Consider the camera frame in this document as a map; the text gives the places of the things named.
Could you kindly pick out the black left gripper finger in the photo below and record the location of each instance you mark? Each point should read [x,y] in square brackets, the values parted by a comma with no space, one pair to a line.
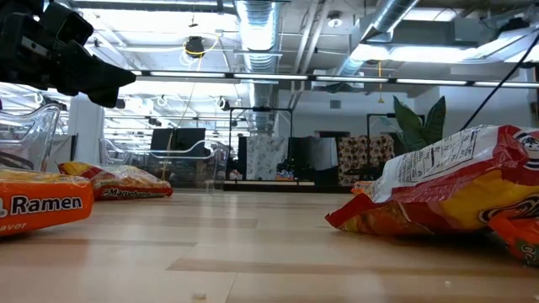
[105,97]
[97,76]

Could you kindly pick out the red Maruchan noodle packet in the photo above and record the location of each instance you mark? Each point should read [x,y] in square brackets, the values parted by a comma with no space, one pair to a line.
[126,185]

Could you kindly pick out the orange Ramen noodle packet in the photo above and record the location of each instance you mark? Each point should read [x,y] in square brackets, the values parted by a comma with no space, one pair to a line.
[42,206]

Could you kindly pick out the red yellow noodle packet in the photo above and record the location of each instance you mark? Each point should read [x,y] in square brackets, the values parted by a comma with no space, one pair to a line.
[442,189]

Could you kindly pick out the white column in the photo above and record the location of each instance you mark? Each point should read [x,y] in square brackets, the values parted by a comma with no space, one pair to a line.
[86,134]

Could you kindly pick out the grey partition panel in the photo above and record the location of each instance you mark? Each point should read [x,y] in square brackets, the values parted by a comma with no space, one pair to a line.
[63,151]

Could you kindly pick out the clear plastic bin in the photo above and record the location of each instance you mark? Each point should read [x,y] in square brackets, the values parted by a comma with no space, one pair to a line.
[25,139]
[189,168]

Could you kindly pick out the black computer monitor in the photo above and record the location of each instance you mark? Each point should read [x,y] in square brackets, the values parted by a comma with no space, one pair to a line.
[185,141]

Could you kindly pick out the white patterned cloth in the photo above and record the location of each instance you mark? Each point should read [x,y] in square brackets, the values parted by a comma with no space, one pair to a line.
[265,157]

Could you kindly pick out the dark hanging cloth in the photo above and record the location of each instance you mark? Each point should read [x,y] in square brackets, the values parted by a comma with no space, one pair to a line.
[313,155]

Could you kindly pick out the long ceiling light strip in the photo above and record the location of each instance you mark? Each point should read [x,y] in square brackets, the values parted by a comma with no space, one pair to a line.
[337,78]

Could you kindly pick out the brown patterned cloth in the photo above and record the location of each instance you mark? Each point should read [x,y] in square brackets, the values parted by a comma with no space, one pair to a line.
[362,155]

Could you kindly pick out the green leafy plant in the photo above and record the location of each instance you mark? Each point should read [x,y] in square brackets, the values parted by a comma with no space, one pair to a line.
[417,130]

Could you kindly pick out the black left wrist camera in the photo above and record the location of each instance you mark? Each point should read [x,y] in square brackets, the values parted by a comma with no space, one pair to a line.
[67,25]

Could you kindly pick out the silver ribbed air duct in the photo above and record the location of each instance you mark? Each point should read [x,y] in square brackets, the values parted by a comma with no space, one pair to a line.
[259,38]

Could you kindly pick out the thin black metal frame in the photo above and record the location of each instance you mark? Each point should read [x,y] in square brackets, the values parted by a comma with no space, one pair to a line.
[368,126]

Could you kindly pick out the silver slanted air duct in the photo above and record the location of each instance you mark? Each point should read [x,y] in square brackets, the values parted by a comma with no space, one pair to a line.
[379,25]

